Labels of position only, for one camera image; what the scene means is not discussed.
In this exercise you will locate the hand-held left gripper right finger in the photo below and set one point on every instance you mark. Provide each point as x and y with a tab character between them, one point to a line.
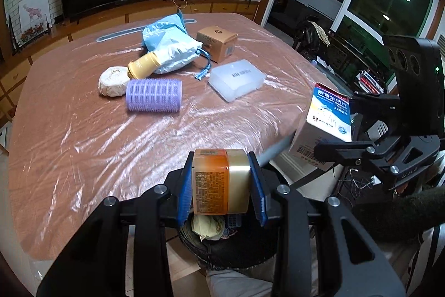
259	192

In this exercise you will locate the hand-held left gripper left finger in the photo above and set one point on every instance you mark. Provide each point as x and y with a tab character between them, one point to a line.
184	192

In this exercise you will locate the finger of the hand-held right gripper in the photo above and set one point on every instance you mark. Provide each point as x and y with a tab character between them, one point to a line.
351	149
375	104

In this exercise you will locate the orange jar with gold lid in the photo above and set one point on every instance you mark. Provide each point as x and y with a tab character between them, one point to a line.
212	182

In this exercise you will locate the white medicine box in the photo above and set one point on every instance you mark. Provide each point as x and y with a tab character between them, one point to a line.
323	123

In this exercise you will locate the black mesh trash bin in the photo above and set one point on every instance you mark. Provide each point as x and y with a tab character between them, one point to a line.
236	251

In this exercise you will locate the yellow plastic cup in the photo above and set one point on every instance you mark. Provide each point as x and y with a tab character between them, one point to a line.
142	66

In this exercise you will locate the person's right forearm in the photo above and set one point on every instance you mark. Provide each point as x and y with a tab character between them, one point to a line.
399	217

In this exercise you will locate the row of books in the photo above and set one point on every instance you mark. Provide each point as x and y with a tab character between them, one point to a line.
368	81

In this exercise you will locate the crumpled yellowish paper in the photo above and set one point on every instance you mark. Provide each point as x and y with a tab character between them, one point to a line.
208	227

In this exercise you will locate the floral cloth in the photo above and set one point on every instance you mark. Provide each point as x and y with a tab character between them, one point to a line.
321	34

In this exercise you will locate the person's grey pants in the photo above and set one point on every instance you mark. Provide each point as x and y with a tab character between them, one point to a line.
240	285

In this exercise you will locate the dark jacket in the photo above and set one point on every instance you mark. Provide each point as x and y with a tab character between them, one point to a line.
306	34

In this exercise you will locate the purple hair roller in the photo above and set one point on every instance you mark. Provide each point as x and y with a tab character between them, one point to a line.
153	95

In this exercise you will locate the translucent plastic box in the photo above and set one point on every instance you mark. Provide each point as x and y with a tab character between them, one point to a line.
236	79

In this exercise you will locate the beige paper-wrapped ball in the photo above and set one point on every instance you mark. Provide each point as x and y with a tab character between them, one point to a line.
112	81

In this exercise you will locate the brown cardboard box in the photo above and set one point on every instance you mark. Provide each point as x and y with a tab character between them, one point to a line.
215	39

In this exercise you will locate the red flower framed picture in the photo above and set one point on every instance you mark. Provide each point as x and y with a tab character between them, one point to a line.
33	34

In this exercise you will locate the giraffe canvas picture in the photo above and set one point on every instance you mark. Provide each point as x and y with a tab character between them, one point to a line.
34	8

